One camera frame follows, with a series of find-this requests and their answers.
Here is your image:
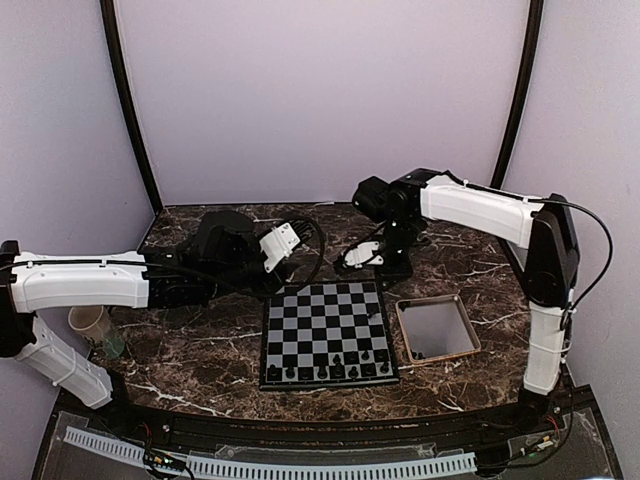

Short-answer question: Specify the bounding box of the black grey chess board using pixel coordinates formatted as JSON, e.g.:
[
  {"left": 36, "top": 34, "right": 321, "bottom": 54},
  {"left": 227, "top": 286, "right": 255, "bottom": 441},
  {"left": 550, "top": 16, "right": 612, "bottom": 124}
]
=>
[{"left": 259, "top": 279, "right": 399, "bottom": 391}]

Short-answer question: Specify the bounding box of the black frame post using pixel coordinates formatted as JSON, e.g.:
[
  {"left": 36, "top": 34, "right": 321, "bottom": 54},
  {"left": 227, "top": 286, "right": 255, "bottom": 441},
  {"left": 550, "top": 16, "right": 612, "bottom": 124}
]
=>
[
  {"left": 99, "top": 0, "right": 164, "bottom": 216},
  {"left": 490, "top": 0, "right": 544, "bottom": 189}
]

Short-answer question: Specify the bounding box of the left black frame post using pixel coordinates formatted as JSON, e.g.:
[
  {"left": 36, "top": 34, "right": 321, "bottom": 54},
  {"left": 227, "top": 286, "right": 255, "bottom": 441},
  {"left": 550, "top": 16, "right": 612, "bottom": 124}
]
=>
[{"left": 99, "top": 0, "right": 164, "bottom": 216}]

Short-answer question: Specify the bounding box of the right black frame post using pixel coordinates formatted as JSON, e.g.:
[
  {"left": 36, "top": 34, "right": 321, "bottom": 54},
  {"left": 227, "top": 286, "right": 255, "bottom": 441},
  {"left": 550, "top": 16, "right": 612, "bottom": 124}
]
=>
[{"left": 490, "top": 0, "right": 544, "bottom": 189}]

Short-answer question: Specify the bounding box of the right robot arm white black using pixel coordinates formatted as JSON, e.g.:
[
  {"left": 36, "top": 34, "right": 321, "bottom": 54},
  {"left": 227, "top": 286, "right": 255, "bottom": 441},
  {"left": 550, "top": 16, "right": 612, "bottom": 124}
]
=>
[{"left": 334, "top": 168, "right": 582, "bottom": 434}]

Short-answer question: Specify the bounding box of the small green circuit board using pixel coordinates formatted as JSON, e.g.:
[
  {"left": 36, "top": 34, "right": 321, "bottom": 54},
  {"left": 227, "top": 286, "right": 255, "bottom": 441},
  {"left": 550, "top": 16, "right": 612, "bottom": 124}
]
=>
[{"left": 143, "top": 449, "right": 186, "bottom": 471}]

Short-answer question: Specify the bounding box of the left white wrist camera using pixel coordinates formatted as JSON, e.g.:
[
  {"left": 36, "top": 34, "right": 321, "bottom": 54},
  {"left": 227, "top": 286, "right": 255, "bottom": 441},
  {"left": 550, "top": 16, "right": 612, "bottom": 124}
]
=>
[{"left": 259, "top": 221, "right": 302, "bottom": 273}]

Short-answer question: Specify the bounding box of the wooden tray with dark base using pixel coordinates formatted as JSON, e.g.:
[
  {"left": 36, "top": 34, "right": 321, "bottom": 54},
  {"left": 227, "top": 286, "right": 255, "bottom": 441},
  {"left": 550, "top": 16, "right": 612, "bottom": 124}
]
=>
[{"left": 395, "top": 294, "right": 481, "bottom": 366}]

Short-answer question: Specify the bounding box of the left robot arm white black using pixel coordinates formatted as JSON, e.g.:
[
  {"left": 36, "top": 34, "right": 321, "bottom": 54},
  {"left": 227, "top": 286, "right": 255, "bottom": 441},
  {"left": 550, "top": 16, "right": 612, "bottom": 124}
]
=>
[{"left": 1, "top": 211, "right": 305, "bottom": 436}]

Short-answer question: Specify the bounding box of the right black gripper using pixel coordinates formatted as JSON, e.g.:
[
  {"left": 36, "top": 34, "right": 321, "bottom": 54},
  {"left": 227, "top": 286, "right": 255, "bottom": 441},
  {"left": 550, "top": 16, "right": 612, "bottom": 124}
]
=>
[{"left": 371, "top": 217, "right": 419, "bottom": 292}]

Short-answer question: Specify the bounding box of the beige paper cup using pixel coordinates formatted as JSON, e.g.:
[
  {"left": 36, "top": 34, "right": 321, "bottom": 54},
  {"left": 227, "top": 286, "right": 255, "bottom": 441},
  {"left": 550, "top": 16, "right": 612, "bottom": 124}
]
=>
[{"left": 68, "top": 306, "right": 125, "bottom": 359}]

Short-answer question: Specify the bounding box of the black front rail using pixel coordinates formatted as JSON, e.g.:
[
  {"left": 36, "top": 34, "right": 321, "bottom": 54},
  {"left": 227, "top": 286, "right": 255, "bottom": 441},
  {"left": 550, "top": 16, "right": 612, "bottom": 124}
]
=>
[{"left": 131, "top": 405, "right": 522, "bottom": 446}]

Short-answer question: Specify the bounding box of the white slotted cable duct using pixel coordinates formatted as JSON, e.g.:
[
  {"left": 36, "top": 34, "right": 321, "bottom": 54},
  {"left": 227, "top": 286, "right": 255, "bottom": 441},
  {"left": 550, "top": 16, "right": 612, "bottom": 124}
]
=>
[{"left": 63, "top": 427, "right": 477, "bottom": 479}]

